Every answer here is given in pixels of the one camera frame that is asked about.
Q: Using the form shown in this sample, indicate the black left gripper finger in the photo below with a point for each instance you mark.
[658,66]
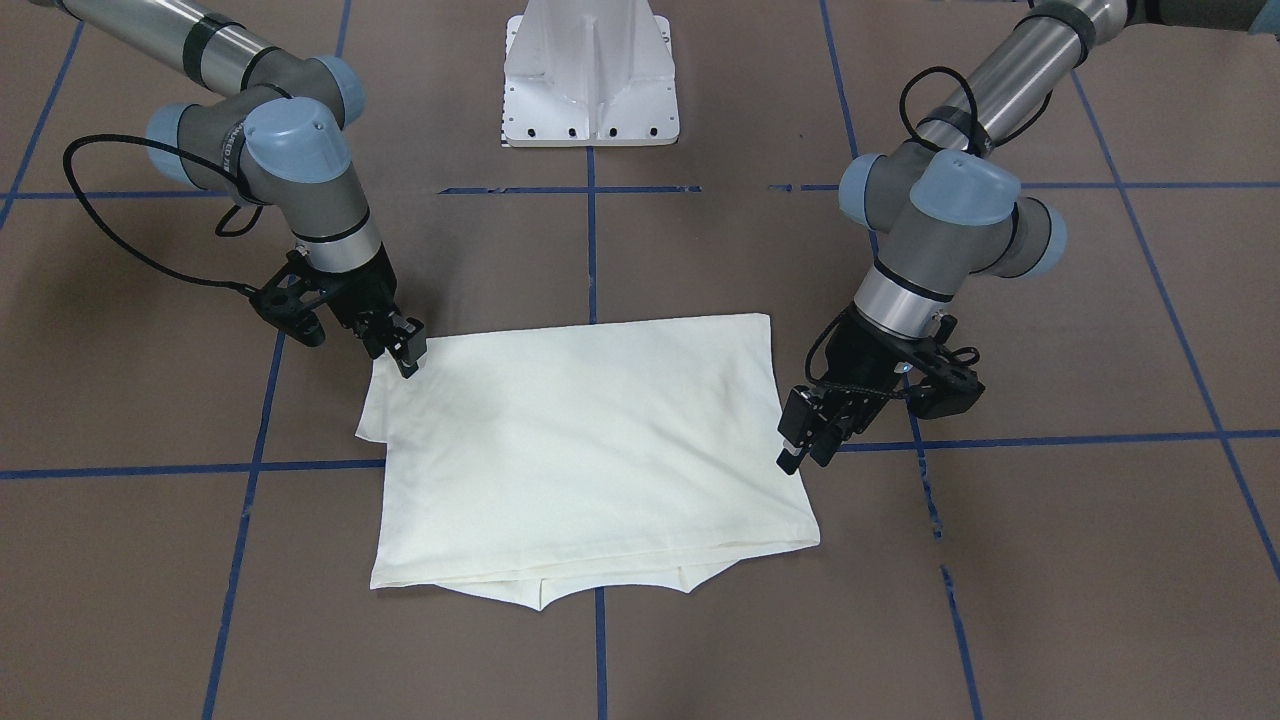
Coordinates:
[800,420]
[829,428]

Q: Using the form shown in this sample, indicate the right robot arm grey silver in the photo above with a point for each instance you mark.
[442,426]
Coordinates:
[274,138]

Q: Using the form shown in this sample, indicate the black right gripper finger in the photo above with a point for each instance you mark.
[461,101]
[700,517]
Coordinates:
[385,355]
[408,340]

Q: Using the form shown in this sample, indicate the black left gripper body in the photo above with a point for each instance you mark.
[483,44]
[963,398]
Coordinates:
[852,362]

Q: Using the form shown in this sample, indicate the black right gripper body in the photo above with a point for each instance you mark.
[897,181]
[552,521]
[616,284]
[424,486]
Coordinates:
[365,291]

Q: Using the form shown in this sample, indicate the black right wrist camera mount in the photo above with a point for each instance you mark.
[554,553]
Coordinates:
[289,301]

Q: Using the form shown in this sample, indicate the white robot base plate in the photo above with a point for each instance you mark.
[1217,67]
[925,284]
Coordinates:
[589,73]

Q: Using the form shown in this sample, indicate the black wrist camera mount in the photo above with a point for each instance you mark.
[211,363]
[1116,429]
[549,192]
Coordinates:
[949,385]
[289,301]

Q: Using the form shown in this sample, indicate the left robot arm grey silver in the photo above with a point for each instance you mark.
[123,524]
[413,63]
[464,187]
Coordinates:
[944,212]

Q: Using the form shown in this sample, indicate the white long-sleeve cat shirt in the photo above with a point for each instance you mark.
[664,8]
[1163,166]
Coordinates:
[523,466]

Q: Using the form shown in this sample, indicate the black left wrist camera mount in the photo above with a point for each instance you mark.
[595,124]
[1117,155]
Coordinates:
[949,385]

